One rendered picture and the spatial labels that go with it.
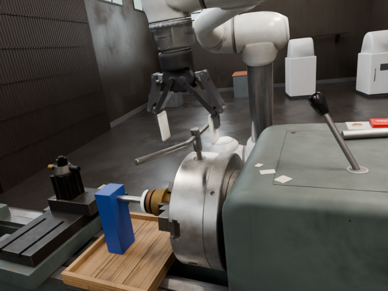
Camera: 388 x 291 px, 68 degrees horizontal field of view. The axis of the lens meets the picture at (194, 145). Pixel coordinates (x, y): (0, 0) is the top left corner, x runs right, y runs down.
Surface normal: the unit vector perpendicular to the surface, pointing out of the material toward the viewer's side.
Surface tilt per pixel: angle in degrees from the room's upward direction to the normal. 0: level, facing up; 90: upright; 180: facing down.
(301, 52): 79
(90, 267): 0
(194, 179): 34
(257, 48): 113
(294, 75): 90
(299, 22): 90
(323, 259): 90
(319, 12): 90
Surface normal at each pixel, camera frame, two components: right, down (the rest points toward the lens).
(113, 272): -0.11, -0.94
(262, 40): -0.14, 0.65
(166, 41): -0.45, 0.42
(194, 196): -0.35, -0.36
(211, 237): -0.37, 0.22
